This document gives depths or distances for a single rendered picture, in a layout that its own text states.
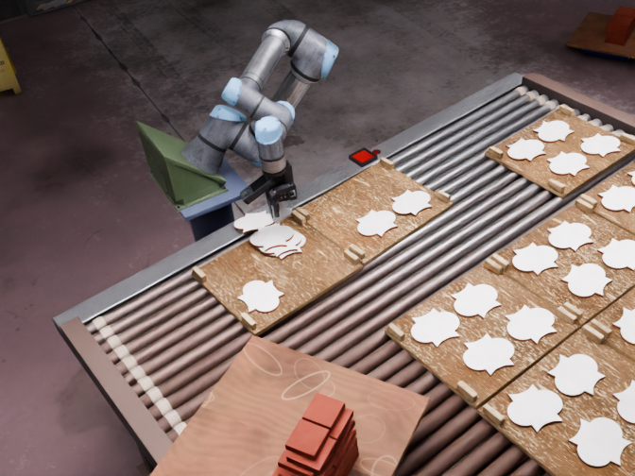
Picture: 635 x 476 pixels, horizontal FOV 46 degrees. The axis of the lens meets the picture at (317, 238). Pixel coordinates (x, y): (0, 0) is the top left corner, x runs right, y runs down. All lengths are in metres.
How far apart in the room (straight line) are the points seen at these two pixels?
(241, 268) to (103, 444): 1.17
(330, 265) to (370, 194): 0.37
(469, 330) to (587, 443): 0.44
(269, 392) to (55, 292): 2.19
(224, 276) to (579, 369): 1.07
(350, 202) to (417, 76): 2.67
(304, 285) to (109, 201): 2.28
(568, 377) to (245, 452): 0.85
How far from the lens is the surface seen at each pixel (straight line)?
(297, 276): 2.32
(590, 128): 2.97
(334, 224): 2.48
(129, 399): 2.10
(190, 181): 2.71
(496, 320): 2.19
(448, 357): 2.09
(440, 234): 2.47
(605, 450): 1.96
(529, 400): 2.01
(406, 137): 2.91
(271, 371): 1.94
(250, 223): 2.53
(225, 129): 2.70
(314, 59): 2.52
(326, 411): 1.61
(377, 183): 2.64
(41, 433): 3.38
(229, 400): 1.91
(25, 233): 4.37
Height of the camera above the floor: 2.54
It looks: 41 degrees down
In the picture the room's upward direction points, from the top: 6 degrees counter-clockwise
